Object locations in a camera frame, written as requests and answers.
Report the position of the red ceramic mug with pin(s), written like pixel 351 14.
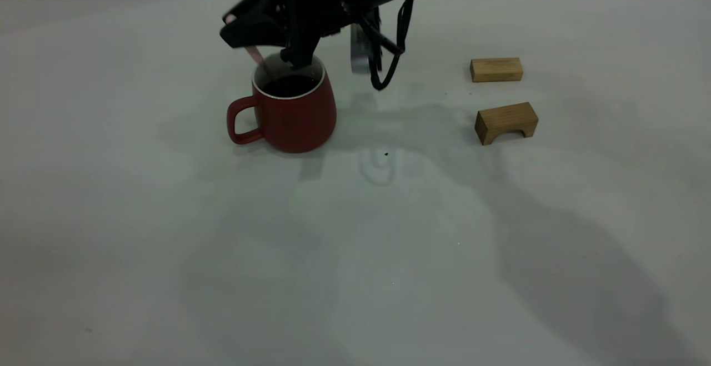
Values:
pixel 294 124

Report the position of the rectangular wooden block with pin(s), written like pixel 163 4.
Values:
pixel 496 70

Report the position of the arched wooden block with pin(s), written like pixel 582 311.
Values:
pixel 502 119

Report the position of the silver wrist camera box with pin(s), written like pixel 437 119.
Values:
pixel 358 55

